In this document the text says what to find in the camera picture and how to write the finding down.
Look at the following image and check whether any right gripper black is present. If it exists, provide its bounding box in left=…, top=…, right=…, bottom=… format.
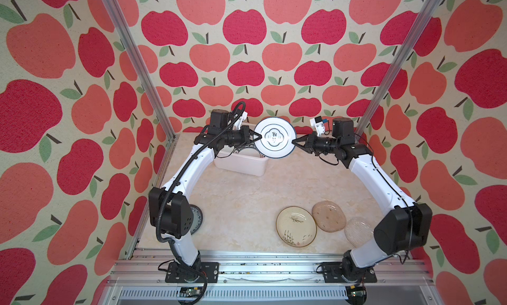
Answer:
left=292, top=130, right=341, bottom=156

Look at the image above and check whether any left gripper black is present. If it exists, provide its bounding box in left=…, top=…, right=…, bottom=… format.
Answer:
left=222, top=127, right=262, bottom=149

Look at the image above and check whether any white plate with black ring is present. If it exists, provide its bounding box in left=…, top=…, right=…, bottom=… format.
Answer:
left=254, top=117, right=297, bottom=159

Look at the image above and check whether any brown glass plate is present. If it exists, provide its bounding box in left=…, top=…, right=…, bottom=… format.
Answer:
left=312, top=201, right=347, bottom=232

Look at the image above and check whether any cream plate with plant drawing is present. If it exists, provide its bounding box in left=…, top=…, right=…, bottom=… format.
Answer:
left=276, top=206, right=317, bottom=248

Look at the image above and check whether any blue patterned plate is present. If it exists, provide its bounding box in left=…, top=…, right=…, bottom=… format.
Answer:
left=190, top=204, right=203, bottom=235

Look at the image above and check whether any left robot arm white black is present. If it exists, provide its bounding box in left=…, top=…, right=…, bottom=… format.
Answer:
left=149, top=126, right=261, bottom=267

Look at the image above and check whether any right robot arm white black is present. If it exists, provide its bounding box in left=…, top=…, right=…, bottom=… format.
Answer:
left=293, top=132, right=433, bottom=269

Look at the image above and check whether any white plastic bin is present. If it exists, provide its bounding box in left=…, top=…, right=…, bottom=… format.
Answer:
left=213, top=145, right=269, bottom=177

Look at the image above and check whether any clear glass plate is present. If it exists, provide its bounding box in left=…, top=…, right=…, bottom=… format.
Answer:
left=345, top=217, right=374, bottom=248

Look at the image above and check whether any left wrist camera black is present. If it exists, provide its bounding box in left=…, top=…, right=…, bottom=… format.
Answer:
left=207, top=109, right=230, bottom=136

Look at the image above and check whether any aluminium frame post right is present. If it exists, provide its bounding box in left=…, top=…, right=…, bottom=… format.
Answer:
left=355, top=0, right=442, bottom=142

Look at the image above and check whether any aluminium frame post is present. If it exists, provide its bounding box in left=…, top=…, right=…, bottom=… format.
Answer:
left=96, top=0, right=176, bottom=141
left=355, top=0, right=442, bottom=142

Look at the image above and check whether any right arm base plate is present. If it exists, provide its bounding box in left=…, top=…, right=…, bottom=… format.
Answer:
left=316, top=262, right=378, bottom=283

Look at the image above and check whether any black corrugated cable conduit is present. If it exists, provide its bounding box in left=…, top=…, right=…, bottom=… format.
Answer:
left=155, top=101, right=246, bottom=305

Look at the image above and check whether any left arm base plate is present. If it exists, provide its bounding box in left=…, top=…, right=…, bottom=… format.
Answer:
left=165, top=261, right=220, bottom=283

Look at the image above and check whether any aluminium front rail frame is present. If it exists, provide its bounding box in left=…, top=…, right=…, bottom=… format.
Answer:
left=98, top=249, right=443, bottom=304

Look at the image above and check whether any aluminium frame post left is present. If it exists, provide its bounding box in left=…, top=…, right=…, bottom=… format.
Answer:
left=96, top=0, right=176, bottom=141

